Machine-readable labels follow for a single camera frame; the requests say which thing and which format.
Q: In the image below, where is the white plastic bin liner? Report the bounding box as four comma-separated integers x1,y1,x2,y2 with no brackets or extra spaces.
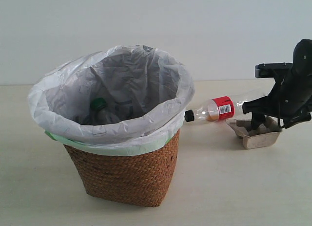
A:
28,45,195,156

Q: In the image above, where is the woven brown wicker basket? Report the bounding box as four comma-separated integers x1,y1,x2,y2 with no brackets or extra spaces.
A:
65,132,180,207

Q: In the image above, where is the clear bottle green label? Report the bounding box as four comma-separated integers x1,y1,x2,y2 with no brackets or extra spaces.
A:
82,98,121,126

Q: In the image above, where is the grey cardboard pulp tray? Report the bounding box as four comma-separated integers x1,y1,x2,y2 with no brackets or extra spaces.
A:
226,116,282,149

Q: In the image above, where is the clear bottle red label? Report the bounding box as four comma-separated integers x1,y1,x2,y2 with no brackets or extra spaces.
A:
184,89,266,122

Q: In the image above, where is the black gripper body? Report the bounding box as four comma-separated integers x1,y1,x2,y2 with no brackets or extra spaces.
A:
255,39,312,128

